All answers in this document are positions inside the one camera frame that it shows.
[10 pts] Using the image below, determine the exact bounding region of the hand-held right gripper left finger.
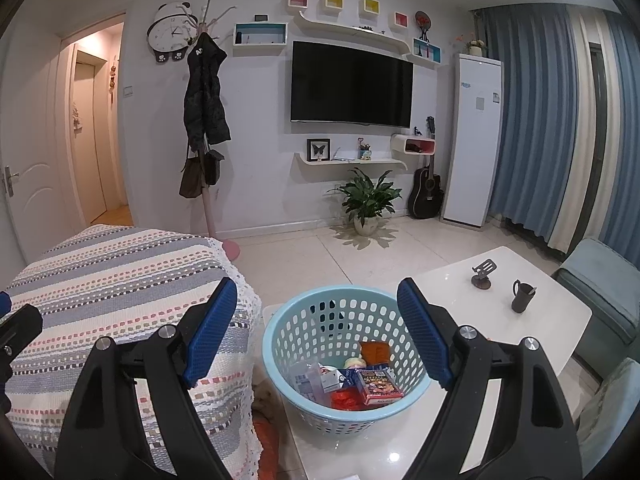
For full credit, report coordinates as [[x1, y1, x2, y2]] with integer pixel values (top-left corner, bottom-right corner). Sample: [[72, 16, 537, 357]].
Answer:
[[52, 277, 239, 480]]

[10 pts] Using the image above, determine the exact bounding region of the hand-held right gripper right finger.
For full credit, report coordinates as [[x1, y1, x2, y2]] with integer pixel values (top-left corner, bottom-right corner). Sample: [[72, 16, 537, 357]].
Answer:
[[396, 277, 583, 480]]

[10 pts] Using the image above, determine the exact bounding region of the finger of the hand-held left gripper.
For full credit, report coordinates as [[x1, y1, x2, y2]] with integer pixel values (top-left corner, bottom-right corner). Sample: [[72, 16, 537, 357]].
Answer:
[[0, 291, 44, 386]]

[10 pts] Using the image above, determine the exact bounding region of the orange brown snack wrapper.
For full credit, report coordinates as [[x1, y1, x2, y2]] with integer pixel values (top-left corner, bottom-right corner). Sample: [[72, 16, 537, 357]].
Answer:
[[361, 341, 392, 365]]

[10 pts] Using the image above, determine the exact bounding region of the light blue plastic basket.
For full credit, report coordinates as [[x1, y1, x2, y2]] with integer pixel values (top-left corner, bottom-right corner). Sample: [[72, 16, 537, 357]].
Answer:
[[262, 285, 435, 433]]

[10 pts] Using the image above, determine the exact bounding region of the small red box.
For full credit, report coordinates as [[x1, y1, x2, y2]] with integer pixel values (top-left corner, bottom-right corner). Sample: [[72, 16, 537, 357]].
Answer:
[[356, 367, 405, 406]]

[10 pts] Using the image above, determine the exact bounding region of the red plastic bag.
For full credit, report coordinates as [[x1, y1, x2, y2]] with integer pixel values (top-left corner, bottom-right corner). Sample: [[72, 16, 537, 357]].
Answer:
[[331, 387, 368, 411]]

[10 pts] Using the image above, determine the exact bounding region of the clear plastic bottle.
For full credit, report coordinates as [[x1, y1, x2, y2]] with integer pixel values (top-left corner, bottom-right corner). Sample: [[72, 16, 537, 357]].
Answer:
[[290, 360, 341, 401]]

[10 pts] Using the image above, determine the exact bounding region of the dark phone stand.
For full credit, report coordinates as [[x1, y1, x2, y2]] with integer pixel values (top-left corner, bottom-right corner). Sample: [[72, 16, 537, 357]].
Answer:
[[471, 259, 497, 291]]

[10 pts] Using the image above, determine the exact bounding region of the dark mug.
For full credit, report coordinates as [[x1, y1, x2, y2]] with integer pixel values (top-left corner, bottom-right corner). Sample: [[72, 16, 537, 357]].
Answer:
[[511, 279, 538, 315]]

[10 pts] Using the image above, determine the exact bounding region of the pink coat rack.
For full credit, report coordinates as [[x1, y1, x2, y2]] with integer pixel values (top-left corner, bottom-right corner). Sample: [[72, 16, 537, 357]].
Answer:
[[187, 0, 242, 261]]

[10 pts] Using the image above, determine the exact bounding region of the white door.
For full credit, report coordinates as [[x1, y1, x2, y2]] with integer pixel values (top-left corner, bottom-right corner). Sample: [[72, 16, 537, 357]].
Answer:
[[0, 40, 83, 281]]

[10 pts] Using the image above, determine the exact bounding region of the orange cloth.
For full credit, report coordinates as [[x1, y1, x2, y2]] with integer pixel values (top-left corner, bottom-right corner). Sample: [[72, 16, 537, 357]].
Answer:
[[252, 410, 291, 480]]

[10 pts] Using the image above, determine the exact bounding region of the black guitar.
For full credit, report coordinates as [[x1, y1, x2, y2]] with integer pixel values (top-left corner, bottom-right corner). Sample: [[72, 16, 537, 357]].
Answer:
[[407, 116, 445, 220]]

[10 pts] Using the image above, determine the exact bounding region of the green potted plant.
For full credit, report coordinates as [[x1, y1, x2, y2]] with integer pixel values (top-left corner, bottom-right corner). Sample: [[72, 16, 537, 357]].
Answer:
[[327, 167, 403, 237]]

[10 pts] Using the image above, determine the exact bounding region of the brown bag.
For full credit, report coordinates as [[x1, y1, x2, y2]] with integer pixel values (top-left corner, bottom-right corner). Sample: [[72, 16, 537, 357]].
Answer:
[[179, 142, 205, 199]]

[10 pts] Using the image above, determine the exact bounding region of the black bag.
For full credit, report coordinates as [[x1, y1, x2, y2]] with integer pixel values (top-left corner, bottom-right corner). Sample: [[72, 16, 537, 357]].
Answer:
[[202, 149, 225, 186]]

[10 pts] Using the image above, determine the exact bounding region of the teal upholstered stool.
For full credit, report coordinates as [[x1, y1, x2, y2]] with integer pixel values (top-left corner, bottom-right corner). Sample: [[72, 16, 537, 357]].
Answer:
[[552, 237, 640, 376], [575, 357, 640, 471]]

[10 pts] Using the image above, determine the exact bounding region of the hallway door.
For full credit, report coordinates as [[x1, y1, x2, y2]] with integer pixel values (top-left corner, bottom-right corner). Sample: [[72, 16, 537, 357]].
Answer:
[[74, 50, 108, 226]]

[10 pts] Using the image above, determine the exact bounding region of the red white cubby shelf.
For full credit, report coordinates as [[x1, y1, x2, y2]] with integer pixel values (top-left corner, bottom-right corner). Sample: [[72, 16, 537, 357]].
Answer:
[[391, 133, 437, 157]]

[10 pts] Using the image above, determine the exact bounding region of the white standing air conditioner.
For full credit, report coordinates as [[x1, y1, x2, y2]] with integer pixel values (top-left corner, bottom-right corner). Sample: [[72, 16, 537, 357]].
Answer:
[[440, 53, 503, 226]]

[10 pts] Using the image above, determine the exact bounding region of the framed butterfly picture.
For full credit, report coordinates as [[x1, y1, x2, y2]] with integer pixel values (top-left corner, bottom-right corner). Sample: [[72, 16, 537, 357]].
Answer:
[[306, 138, 332, 162]]

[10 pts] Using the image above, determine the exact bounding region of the black coat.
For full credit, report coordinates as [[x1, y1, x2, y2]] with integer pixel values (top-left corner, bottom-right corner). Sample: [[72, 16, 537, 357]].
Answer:
[[182, 31, 232, 153]]

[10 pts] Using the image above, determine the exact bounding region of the blue curtain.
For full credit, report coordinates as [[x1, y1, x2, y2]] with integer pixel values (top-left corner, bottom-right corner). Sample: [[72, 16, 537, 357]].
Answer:
[[480, 4, 583, 241], [597, 10, 640, 261]]

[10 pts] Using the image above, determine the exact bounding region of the cream curtain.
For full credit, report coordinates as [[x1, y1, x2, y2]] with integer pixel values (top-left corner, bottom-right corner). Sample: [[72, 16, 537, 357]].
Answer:
[[547, 10, 616, 256]]

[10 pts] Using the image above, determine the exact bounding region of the black television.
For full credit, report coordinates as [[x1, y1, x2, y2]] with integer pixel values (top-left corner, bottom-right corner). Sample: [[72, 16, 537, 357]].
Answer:
[[291, 40, 415, 128]]

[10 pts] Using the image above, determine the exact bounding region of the flower pot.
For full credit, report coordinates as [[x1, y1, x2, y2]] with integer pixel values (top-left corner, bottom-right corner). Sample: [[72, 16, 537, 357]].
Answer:
[[457, 32, 488, 58]]

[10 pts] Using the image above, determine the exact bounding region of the round fan ornament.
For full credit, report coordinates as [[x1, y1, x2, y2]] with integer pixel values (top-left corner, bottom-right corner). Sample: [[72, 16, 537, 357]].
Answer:
[[415, 10, 435, 43]]

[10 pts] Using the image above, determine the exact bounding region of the white curved wall shelf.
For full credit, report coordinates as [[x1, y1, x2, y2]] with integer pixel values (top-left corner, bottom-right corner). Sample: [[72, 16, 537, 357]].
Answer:
[[294, 152, 408, 181]]

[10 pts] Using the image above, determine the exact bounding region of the blue box wall shelf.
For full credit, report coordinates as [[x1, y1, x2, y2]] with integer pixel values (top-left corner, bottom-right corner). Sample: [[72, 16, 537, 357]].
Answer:
[[412, 37, 442, 66]]

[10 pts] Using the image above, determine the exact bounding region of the wide blue edged wall shelf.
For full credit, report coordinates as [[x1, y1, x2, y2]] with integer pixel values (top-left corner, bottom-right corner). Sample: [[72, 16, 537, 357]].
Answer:
[[233, 22, 290, 47]]

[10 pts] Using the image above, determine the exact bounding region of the panda wall clock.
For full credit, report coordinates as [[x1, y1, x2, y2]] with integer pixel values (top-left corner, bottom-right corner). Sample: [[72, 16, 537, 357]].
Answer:
[[146, 2, 193, 64]]

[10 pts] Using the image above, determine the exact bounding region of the long curved wall shelf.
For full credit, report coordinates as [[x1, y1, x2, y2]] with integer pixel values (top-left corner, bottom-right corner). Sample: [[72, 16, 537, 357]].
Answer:
[[293, 10, 411, 56]]

